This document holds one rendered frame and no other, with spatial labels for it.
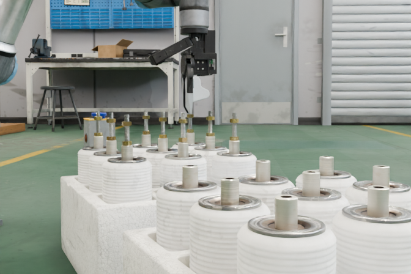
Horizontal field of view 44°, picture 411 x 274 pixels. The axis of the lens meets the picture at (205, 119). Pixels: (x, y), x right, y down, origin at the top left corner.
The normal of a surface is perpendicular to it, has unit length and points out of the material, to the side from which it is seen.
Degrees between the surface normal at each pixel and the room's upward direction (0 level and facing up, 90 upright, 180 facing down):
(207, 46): 90
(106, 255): 90
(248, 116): 90
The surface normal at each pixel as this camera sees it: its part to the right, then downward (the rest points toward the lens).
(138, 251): -0.91, 0.02
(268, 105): -0.05, 0.05
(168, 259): 0.00, -1.00
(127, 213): 0.43, 0.04
